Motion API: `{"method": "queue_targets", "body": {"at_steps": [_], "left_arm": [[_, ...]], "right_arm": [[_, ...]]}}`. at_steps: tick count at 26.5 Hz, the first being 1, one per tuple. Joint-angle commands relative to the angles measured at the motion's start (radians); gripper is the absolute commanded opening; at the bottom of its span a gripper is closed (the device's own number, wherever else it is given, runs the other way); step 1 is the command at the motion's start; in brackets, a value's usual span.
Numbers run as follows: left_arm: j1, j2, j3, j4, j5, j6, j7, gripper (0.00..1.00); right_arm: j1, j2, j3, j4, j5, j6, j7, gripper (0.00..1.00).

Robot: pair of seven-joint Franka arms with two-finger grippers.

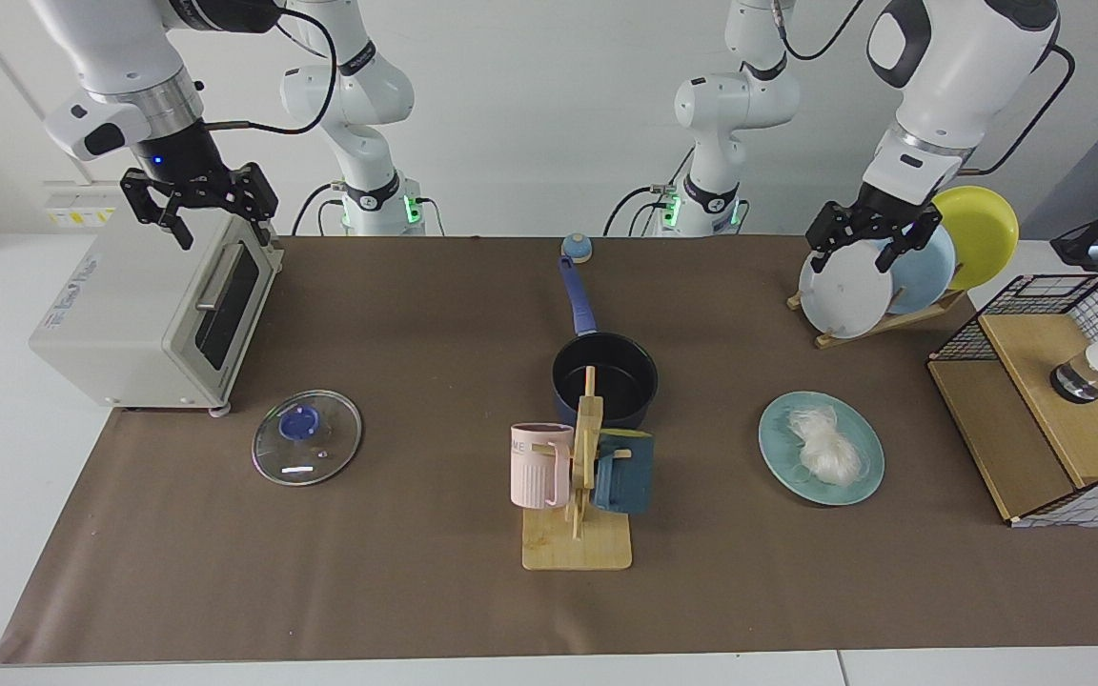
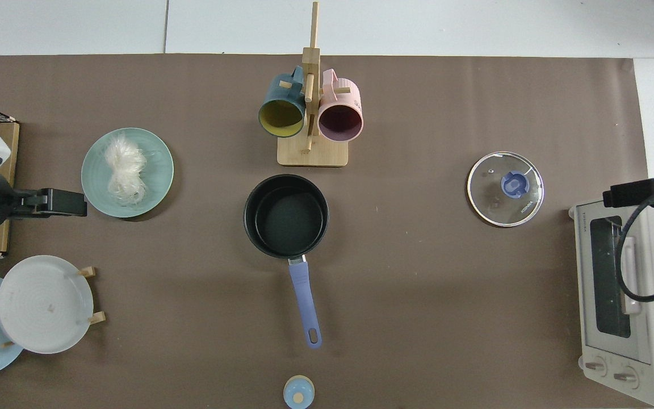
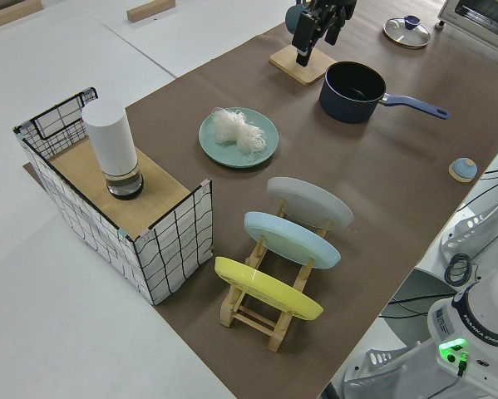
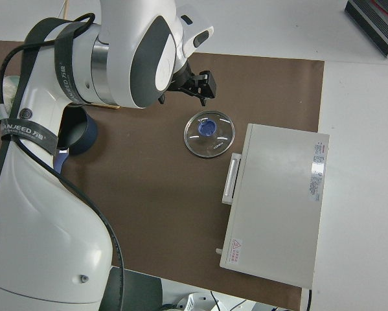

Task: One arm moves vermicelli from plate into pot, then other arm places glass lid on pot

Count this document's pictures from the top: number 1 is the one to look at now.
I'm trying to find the white plate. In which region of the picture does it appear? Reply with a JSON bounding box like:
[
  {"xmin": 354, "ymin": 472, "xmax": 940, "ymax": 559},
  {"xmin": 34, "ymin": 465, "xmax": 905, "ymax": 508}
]
[{"xmin": 798, "ymin": 238, "xmax": 896, "ymax": 340}]

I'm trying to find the teal plate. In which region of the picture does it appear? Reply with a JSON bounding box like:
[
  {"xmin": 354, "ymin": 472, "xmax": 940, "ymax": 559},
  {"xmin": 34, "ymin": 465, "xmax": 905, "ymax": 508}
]
[{"xmin": 759, "ymin": 391, "xmax": 885, "ymax": 507}]

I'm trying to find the wall socket with yellow labels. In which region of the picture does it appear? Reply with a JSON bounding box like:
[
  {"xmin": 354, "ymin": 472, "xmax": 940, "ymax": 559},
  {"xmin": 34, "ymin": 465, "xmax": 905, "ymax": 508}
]
[{"xmin": 42, "ymin": 193, "xmax": 119, "ymax": 231}]

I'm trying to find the pale toaster oven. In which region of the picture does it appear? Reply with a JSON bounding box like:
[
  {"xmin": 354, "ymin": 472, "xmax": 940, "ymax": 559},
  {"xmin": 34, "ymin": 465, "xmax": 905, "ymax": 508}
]
[{"xmin": 30, "ymin": 210, "xmax": 284, "ymax": 418}]

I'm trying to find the brown table cloth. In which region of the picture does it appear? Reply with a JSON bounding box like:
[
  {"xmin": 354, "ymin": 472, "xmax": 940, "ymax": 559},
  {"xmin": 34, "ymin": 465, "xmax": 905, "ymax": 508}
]
[{"xmin": 0, "ymin": 234, "xmax": 1098, "ymax": 666}]

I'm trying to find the yellow plate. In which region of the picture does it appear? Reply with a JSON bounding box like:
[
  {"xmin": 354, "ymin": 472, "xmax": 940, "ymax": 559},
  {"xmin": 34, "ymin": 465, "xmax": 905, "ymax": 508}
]
[{"xmin": 930, "ymin": 186, "xmax": 1021, "ymax": 293}]

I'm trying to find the glass lid with blue knob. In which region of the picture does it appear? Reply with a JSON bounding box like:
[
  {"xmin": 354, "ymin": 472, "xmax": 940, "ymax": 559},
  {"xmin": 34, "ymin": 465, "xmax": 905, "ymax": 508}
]
[{"xmin": 252, "ymin": 389, "xmax": 363, "ymax": 487}]

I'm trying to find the white vermicelli bundle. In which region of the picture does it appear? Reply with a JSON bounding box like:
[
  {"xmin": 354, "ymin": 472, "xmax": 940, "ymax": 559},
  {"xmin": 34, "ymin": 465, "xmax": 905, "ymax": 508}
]
[{"xmin": 787, "ymin": 405, "xmax": 870, "ymax": 485}]

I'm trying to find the dark blue cup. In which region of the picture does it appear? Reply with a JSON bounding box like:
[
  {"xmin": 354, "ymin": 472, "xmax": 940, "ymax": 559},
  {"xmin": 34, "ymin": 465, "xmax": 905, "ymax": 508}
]
[{"xmin": 593, "ymin": 429, "xmax": 655, "ymax": 515}]

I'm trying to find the black pot with blue handle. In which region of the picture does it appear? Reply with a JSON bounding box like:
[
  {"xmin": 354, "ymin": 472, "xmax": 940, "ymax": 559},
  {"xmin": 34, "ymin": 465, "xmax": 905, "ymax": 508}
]
[{"xmin": 552, "ymin": 255, "xmax": 660, "ymax": 432}]

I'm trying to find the pink cup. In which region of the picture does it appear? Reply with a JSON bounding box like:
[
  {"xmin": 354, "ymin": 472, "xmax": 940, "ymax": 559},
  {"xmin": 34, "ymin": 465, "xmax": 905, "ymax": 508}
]
[{"xmin": 510, "ymin": 423, "xmax": 575, "ymax": 510}]

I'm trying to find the wooden plate rack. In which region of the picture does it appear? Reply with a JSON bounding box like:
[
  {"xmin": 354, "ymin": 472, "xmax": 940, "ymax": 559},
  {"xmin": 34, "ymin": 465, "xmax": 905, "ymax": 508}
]
[{"xmin": 786, "ymin": 289, "xmax": 968, "ymax": 350}]

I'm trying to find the light blue plate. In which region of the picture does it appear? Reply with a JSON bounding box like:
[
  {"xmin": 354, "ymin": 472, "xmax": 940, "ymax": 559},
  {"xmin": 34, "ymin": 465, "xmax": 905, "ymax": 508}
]
[{"xmin": 881, "ymin": 224, "xmax": 958, "ymax": 316}]

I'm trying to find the wire basket with wooden floor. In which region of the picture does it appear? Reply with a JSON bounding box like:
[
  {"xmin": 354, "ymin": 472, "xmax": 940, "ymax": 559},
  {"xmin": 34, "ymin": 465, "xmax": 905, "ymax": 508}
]
[{"xmin": 927, "ymin": 272, "xmax": 1098, "ymax": 528}]

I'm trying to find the wooden cup stand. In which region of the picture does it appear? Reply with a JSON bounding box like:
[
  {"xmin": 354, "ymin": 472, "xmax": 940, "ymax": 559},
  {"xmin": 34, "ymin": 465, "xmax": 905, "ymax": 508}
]
[{"xmin": 521, "ymin": 366, "xmax": 634, "ymax": 572}]

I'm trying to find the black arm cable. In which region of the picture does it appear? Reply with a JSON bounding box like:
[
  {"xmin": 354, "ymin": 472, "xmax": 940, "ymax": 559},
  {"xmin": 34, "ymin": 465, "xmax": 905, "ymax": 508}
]
[
  {"xmin": 957, "ymin": 43, "xmax": 1077, "ymax": 178},
  {"xmin": 202, "ymin": 4, "xmax": 339, "ymax": 135}
]

